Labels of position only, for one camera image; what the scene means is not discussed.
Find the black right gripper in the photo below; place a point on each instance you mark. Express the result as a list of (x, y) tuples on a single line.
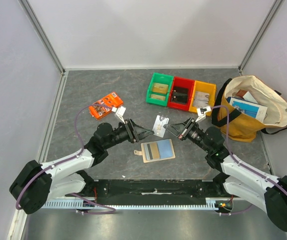
[(186, 128)]

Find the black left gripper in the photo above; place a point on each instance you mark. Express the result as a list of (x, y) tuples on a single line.
[(136, 132)]

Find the white vip card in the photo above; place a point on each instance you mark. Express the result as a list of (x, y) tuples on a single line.
[(200, 103), (158, 127), (203, 96)]

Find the beige card holder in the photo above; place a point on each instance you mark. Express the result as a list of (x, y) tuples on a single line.
[(166, 150)]

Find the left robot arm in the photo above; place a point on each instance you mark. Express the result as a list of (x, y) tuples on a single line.
[(38, 183)]

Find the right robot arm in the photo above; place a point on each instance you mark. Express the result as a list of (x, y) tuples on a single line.
[(265, 191)]

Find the black card in red bin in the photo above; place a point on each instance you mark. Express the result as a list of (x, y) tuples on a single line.
[(181, 90)]

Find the gold card in green bin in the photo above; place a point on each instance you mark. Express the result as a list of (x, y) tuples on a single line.
[(160, 88)]

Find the orange snack box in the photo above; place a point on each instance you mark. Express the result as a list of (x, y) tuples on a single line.
[(102, 107)]

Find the red plastic bin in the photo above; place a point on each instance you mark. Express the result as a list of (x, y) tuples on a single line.
[(182, 82)]

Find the yellow plastic bin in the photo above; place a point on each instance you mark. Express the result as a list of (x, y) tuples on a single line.
[(203, 87)]

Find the green plastic bin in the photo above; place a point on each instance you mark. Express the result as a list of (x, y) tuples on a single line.
[(160, 78)]

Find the brown box in bag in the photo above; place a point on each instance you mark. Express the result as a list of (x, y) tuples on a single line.
[(241, 93)]

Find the yellow canvas tote bag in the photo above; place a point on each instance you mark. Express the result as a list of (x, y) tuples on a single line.
[(241, 127)]

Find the blue white box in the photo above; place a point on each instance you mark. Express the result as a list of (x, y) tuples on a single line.
[(254, 110)]

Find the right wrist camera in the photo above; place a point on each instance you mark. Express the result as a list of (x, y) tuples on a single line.
[(202, 113)]

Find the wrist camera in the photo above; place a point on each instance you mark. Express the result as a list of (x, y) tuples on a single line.
[(202, 113), (119, 113)]

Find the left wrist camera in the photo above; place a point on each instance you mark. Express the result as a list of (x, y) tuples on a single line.
[(119, 113)]

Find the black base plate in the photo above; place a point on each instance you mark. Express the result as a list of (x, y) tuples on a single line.
[(153, 191)]

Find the white slotted cable duct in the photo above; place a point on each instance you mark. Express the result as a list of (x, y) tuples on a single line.
[(79, 204)]

